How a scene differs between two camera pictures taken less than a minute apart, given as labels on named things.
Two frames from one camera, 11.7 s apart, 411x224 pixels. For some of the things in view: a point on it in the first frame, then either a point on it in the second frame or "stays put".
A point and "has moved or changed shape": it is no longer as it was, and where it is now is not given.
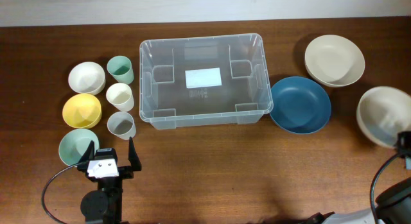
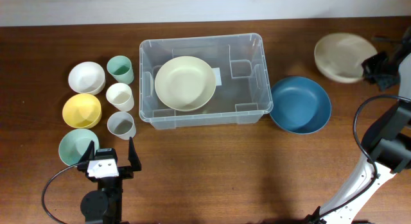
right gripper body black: x=404 y=144 → x=383 y=68
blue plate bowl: x=301 y=105 stays put
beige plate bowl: x=334 y=61 has moved or changed shape
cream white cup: x=119 y=95 stays put
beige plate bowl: x=383 y=112 has moved or changed shape
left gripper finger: x=90 y=153 stays put
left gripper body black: x=124 y=172 stays put
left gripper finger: x=133 y=156 stays put
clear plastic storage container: x=196 y=81 stays put
